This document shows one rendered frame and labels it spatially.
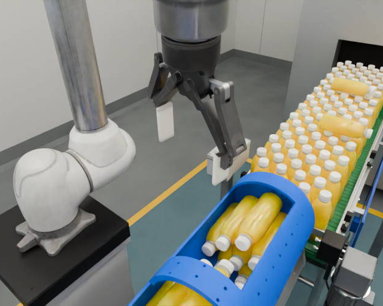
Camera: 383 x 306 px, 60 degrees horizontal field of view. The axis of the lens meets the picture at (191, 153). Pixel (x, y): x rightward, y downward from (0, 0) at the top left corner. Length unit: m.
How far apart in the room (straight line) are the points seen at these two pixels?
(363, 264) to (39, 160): 1.14
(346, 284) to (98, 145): 1.02
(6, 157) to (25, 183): 2.58
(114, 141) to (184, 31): 0.70
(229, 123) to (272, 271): 0.52
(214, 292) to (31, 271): 0.55
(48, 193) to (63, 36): 0.42
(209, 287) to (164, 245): 1.70
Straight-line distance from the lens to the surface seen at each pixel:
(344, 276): 1.40
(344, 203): 1.56
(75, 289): 1.17
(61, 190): 1.00
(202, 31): 0.39
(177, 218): 2.61
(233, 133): 0.43
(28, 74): 3.43
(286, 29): 5.46
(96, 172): 1.05
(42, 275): 1.07
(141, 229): 2.56
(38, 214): 1.04
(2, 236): 1.22
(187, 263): 0.80
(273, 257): 0.88
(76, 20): 0.92
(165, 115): 0.56
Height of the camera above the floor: 1.87
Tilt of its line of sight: 34 degrees down
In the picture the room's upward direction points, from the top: straight up
